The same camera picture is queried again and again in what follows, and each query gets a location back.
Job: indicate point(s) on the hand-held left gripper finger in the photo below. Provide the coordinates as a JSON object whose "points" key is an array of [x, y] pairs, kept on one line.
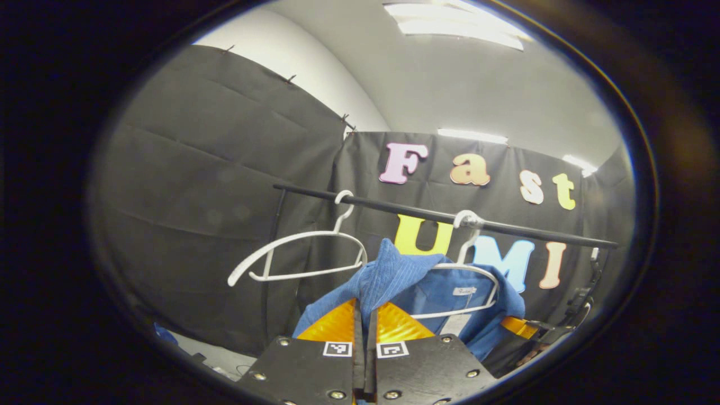
{"points": [[359, 360], [371, 360]]}

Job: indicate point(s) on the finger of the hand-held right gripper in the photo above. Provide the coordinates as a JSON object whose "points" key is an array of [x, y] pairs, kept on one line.
{"points": [[520, 328]]}

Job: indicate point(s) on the blue jacket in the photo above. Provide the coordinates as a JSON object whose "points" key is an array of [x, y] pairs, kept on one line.
{"points": [[388, 275]]}

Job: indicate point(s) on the white plastic hanger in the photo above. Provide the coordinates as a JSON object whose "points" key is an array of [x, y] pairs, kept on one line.
{"points": [[478, 270], [304, 237]]}

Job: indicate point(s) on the black metal clothes rack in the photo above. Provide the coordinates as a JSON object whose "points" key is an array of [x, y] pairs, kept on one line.
{"points": [[394, 206]]}

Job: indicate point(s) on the dark metal stand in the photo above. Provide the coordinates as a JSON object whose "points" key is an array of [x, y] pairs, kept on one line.
{"points": [[585, 292]]}

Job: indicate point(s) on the ceiling light panel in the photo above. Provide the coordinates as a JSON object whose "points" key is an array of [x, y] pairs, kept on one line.
{"points": [[472, 136], [455, 25], [579, 164]]}

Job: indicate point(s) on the black backdrop cloth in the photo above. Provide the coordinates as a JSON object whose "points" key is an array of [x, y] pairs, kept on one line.
{"points": [[197, 169]]}

